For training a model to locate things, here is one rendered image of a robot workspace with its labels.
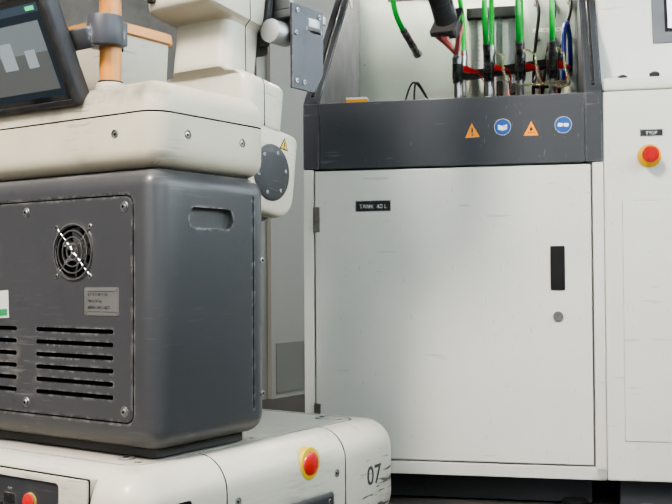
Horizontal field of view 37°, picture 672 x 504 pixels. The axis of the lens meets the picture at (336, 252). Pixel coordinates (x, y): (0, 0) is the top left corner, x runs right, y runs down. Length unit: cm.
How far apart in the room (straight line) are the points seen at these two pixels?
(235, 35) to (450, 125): 70
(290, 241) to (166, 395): 315
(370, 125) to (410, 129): 10
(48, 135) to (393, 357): 112
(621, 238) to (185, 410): 124
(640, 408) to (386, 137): 85
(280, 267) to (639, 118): 240
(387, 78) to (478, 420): 110
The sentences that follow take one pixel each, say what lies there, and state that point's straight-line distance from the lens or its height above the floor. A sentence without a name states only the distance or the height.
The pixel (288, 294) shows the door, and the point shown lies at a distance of 452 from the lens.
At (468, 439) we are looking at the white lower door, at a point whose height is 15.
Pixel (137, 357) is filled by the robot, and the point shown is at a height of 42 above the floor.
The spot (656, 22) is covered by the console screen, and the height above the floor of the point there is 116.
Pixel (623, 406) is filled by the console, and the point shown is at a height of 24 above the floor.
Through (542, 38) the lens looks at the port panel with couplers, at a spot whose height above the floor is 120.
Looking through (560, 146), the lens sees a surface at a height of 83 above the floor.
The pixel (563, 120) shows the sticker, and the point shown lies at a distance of 239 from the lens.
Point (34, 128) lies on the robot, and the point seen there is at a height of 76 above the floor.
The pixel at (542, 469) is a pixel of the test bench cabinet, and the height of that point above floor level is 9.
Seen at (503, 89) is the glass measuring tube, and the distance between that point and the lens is 294.
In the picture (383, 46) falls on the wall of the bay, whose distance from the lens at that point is 302.
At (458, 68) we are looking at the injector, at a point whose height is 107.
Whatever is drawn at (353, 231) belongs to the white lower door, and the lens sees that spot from 241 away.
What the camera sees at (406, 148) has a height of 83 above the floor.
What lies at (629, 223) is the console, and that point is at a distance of 237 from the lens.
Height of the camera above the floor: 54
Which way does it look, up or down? 1 degrees up
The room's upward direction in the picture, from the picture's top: straight up
